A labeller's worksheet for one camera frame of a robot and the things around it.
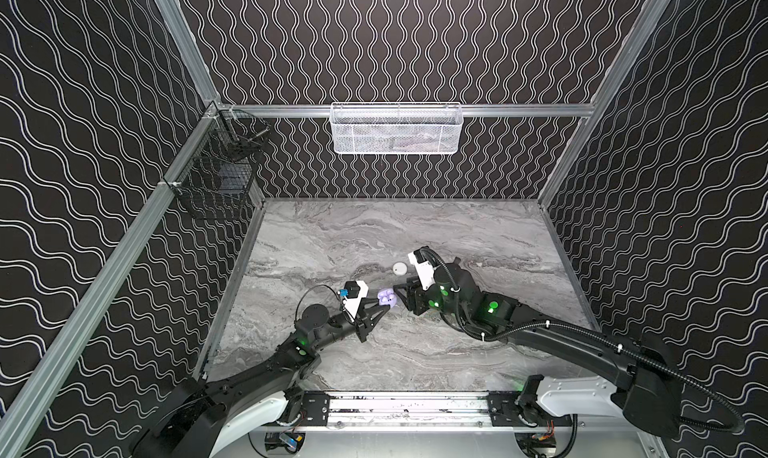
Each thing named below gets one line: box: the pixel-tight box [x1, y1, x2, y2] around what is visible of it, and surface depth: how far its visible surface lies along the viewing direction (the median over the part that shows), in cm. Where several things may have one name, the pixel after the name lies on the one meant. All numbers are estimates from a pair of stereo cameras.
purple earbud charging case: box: [377, 288, 397, 308], surface depth 76 cm
